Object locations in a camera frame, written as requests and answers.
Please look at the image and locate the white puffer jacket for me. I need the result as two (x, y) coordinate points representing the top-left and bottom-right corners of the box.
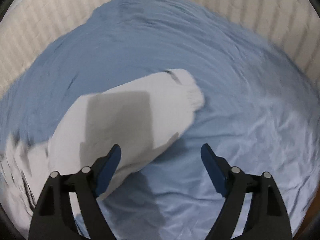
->
(1, 69), (205, 237)

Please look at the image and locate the blue bed sheet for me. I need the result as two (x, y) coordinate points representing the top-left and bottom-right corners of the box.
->
(1, 0), (319, 239)

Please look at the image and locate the beige striped headboard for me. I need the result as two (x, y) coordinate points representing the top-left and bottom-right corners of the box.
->
(1, 0), (319, 93)

